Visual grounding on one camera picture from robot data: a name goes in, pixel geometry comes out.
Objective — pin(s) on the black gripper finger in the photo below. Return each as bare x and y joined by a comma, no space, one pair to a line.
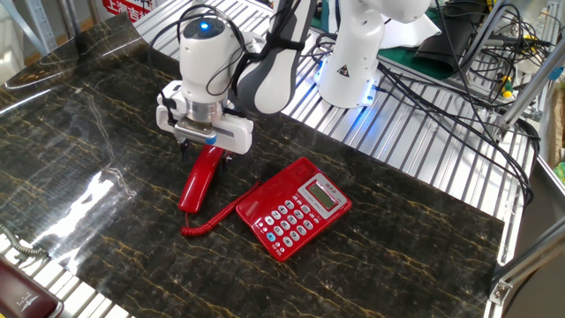
226,161
185,150

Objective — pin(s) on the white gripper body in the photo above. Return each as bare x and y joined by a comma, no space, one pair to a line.
240,141

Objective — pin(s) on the red telephone handset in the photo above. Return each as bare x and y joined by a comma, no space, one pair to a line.
198,181

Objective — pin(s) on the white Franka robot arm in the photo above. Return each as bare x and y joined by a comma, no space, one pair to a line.
203,66

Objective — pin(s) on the dark red telephone base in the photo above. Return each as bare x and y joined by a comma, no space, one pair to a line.
22,296

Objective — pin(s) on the red white printed sign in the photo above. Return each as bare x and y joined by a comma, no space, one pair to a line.
132,9

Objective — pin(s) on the dark marble pattern mat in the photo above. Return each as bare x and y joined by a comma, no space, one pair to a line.
375,247

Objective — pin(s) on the grey perforated metal upright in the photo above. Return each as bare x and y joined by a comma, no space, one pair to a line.
42,26

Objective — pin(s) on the white paper sheet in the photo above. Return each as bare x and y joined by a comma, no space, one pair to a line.
415,33

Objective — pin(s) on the black fabric pouch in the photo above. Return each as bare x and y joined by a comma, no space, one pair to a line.
446,44

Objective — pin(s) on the grey metal bar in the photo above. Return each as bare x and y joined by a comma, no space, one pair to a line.
485,35

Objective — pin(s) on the aluminium profile strut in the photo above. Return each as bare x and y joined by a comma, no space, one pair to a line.
529,90

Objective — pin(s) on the green plastic item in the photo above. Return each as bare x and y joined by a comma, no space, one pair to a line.
560,173

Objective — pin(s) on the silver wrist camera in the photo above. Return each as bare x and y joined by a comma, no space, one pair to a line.
194,129

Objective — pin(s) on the aluminium strut with bracket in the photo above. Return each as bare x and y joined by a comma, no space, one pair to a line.
501,291

